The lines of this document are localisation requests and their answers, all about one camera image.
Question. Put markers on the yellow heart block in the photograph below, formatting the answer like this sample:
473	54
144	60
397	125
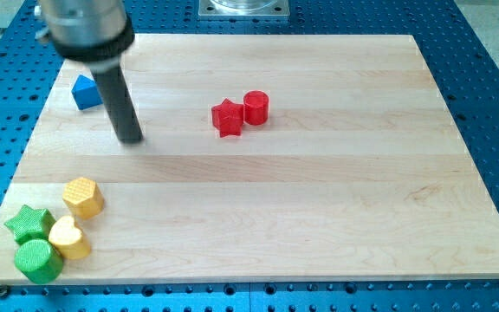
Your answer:
69	239

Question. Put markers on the green star block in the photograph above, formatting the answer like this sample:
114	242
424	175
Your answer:
29	224

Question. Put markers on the blue perforated table plate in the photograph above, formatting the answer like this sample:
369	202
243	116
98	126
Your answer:
462	67

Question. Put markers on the light wooden board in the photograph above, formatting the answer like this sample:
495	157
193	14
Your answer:
359	173

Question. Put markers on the green cylinder block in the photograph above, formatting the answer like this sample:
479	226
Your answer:
39	261

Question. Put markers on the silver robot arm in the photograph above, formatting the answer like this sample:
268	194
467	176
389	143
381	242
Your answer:
96	33

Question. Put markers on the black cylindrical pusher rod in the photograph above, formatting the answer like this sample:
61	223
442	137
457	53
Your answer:
117	101

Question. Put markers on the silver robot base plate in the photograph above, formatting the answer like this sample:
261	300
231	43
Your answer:
243	8

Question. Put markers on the blue triangular block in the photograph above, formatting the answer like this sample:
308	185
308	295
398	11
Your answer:
85	93

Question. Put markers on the red star block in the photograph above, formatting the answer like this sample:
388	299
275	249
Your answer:
227	118

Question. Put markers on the yellow hexagon block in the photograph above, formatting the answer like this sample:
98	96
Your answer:
83	197

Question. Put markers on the red cylinder block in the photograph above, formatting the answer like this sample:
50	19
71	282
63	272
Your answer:
256	107

